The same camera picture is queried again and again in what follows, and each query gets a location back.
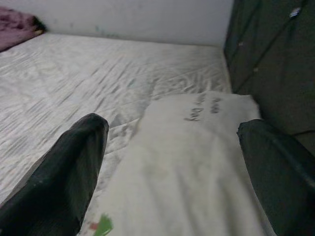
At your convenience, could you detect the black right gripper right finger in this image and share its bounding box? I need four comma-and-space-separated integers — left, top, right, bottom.
236, 119, 315, 236

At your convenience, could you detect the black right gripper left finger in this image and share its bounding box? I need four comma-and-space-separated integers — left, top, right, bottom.
0, 113, 110, 236

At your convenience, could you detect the white pillow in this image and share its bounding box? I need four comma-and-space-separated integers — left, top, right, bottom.
78, 90, 271, 236

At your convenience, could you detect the dark padded headboard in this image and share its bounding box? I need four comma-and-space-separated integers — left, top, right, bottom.
223, 0, 315, 158

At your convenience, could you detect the grey quilted mattress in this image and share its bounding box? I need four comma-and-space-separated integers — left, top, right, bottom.
0, 33, 233, 222

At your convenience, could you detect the mauve cartoon print blanket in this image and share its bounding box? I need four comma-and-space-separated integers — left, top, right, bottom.
0, 6, 47, 53

